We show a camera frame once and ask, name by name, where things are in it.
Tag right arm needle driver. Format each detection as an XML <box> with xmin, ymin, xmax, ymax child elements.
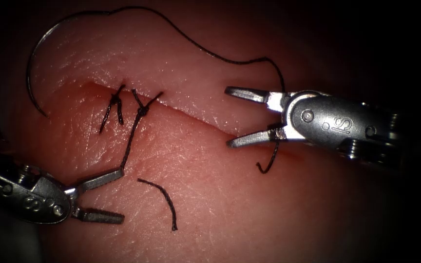
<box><xmin>282</xmin><ymin>90</ymin><xmax>410</xmax><ymax>167</ymax></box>

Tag curved steel needle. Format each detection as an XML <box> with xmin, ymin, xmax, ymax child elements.
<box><xmin>26</xmin><ymin>10</ymin><xmax>111</xmax><ymax>118</ymax></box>

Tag tissue pad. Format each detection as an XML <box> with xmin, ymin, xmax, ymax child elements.
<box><xmin>0</xmin><ymin>0</ymin><xmax>421</xmax><ymax>263</ymax></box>

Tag short cut black thread piece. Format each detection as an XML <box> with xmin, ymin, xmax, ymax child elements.
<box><xmin>137</xmin><ymin>178</ymin><xmax>179</xmax><ymax>232</ymax></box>

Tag left arm needle driver jaw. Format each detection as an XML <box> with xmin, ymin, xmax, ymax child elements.
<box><xmin>71</xmin><ymin>207</ymin><xmax>126</xmax><ymax>225</ymax></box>
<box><xmin>74</xmin><ymin>167</ymin><xmax>126</xmax><ymax>194</ymax></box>

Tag black stitching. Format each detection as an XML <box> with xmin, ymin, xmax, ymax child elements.
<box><xmin>98</xmin><ymin>83</ymin><xmax>164</xmax><ymax>170</ymax></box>

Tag right arm needle driver jaw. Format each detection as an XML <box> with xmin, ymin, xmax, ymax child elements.
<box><xmin>225</xmin><ymin>86</ymin><xmax>288</xmax><ymax>113</ymax></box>
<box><xmin>226</xmin><ymin>125</ymin><xmax>288</xmax><ymax>149</ymax></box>

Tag left arm needle driver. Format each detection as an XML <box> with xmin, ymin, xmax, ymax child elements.
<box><xmin>0</xmin><ymin>152</ymin><xmax>79</xmax><ymax>225</ymax></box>

